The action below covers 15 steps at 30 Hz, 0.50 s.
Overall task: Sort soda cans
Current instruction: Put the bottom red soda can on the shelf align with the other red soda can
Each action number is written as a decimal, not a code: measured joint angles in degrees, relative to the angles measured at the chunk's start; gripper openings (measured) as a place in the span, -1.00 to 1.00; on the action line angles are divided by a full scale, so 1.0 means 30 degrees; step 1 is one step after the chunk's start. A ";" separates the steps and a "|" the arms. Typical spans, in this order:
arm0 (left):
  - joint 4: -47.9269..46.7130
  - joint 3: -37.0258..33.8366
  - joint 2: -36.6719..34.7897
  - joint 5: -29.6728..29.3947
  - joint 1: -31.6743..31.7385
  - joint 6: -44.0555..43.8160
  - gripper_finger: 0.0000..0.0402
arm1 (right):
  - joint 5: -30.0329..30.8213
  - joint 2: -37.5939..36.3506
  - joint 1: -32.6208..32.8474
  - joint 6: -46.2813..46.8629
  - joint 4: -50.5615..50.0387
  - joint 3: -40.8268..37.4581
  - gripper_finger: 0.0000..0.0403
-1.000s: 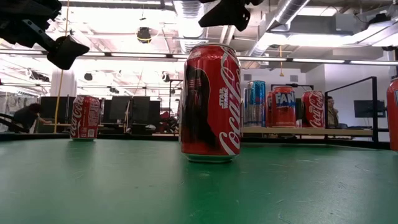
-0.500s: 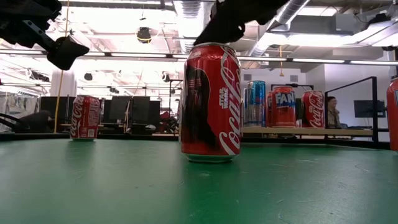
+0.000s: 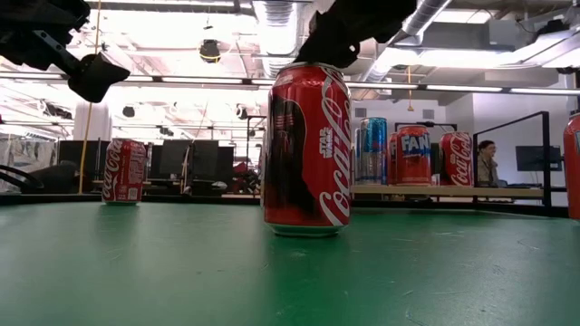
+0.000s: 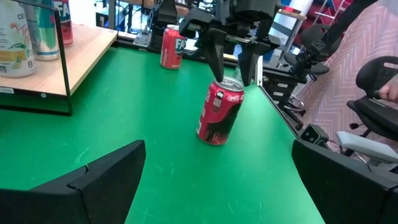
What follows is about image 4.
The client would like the red Fanta can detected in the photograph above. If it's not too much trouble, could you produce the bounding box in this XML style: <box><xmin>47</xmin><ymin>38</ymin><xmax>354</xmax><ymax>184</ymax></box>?
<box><xmin>160</xmin><ymin>24</ymin><xmax>187</xmax><ymax>70</ymax></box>
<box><xmin>52</xmin><ymin>0</ymin><xmax>75</xmax><ymax>47</ymax></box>

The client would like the pink chevron rug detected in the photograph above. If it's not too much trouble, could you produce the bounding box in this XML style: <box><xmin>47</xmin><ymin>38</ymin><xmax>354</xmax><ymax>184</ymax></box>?
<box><xmin>295</xmin><ymin>0</ymin><xmax>398</xmax><ymax>150</ymax></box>

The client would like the grey padded armrest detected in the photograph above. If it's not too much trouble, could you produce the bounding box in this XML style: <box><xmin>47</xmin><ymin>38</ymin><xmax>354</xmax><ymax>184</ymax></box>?
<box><xmin>335</xmin><ymin>130</ymin><xmax>398</xmax><ymax>166</ymax></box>

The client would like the red Coca-Cola Star Wars can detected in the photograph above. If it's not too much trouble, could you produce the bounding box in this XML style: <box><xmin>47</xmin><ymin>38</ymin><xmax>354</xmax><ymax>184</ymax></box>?
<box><xmin>195</xmin><ymin>77</ymin><xmax>246</xmax><ymax>146</ymax></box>

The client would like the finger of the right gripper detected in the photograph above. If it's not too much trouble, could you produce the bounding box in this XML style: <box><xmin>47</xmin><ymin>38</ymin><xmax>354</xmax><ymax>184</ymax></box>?
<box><xmin>238</xmin><ymin>42</ymin><xmax>271</xmax><ymax>87</ymax></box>
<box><xmin>198</xmin><ymin>29</ymin><xmax>228</xmax><ymax>82</ymax></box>

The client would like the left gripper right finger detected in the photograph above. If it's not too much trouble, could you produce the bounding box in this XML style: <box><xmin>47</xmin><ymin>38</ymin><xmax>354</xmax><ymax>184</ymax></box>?
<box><xmin>292</xmin><ymin>139</ymin><xmax>398</xmax><ymax>224</ymax></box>

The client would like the tall white Celsius can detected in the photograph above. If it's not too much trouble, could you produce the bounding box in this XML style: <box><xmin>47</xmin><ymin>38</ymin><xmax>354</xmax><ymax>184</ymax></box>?
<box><xmin>0</xmin><ymin>0</ymin><xmax>37</xmax><ymax>78</ymax></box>

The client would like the wooden shelf with black frame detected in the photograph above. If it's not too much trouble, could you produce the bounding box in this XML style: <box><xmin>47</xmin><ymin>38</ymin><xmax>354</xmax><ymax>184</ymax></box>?
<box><xmin>0</xmin><ymin>0</ymin><xmax>118</xmax><ymax>116</ymax></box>

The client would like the black office chair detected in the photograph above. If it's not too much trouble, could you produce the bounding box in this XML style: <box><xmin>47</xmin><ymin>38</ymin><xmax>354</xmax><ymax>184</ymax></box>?
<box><xmin>284</xmin><ymin>23</ymin><xmax>343</xmax><ymax>77</ymax></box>
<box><xmin>346</xmin><ymin>55</ymin><xmax>398</xmax><ymax>141</ymax></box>

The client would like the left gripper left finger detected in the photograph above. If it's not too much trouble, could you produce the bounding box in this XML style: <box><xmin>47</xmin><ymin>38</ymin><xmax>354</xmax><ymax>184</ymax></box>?
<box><xmin>0</xmin><ymin>139</ymin><xmax>146</xmax><ymax>224</ymax></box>

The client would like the grey table-level camera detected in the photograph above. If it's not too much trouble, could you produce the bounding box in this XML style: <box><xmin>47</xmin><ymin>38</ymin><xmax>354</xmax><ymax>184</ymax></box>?
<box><xmin>298</xmin><ymin>123</ymin><xmax>330</xmax><ymax>146</ymax></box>

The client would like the green table mat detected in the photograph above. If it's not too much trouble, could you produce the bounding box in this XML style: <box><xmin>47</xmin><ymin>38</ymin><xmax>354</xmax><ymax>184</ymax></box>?
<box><xmin>0</xmin><ymin>46</ymin><xmax>326</xmax><ymax>224</ymax></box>

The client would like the person's hand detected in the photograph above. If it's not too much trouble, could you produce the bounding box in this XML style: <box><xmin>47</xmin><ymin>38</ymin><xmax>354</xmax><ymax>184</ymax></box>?
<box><xmin>377</xmin><ymin>82</ymin><xmax>398</xmax><ymax>103</ymax></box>

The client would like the blue silver Red Bull can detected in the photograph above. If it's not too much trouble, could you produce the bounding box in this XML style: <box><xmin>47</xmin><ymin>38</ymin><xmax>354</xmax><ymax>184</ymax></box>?
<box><xmin>23</xmin><ymin>0</ymin><xmax>60</xmax><ymax>62</ymax></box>

